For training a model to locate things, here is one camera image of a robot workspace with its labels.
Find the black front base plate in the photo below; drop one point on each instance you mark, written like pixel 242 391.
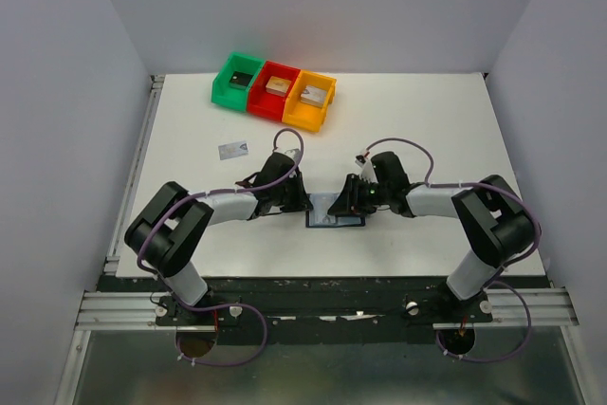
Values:
pixel 315 310

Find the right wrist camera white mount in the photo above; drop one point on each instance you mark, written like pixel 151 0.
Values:
pixel 367 170

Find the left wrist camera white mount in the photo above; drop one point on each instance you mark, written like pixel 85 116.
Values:
pixel 295 154

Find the wooden block in red bin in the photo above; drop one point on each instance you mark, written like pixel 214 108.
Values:
pixel 277 86

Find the aluminium front extrusion rail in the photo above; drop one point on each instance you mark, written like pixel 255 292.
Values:
pixel 133 311

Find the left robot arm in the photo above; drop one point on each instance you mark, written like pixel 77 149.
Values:
pixel 168 230

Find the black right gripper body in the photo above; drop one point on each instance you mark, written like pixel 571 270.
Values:
pixel 372 194

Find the blue leather card holder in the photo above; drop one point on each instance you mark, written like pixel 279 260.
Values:
pixel 319 218

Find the grey block in yellow bin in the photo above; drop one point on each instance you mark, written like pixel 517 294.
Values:
pixel 313 95

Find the silver credit card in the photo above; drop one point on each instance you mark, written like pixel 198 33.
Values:
pixel 232 150

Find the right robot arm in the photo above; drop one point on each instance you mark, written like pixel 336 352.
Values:
pixel 494 220

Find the yellow plastic bin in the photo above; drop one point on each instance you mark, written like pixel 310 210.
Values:
pixel 305 116

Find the aluminium table edge rail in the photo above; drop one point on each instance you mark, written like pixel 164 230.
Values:
pixel 112 258

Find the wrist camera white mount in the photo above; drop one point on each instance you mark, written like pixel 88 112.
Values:
pixel 295 154
pixel 367 170

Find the black block in green bin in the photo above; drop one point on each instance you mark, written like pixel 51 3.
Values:
pixel 240 80

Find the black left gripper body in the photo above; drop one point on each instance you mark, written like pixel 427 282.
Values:
pixel 280 194

